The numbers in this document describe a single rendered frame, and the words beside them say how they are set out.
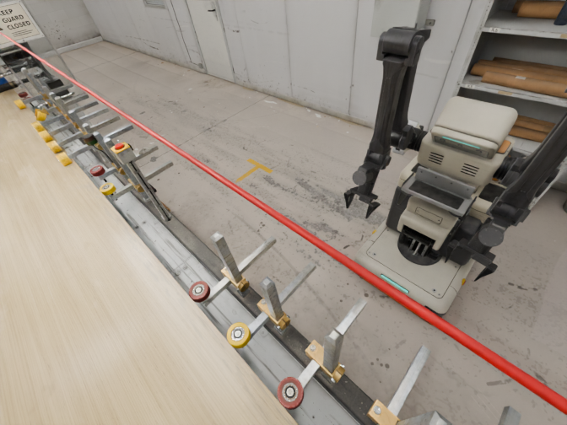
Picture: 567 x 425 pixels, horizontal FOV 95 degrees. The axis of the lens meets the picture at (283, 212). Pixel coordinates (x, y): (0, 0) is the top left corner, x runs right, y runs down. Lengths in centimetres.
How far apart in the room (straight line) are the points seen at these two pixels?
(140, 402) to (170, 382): 10
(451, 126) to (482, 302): 147
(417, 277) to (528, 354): 75
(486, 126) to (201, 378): 122
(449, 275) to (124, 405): 174
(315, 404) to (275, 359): 22
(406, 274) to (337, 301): 51
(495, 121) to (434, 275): 109
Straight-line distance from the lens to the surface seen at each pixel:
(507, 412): 115
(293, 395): 95
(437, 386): 199
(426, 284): 187
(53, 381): 130
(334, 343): 71
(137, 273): 132
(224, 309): 138
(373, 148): 103
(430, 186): 127
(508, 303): 238
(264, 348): 128
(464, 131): 109
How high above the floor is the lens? 185
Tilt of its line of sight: 48 degrees down
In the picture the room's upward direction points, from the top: 9 degrees counter-clockwise
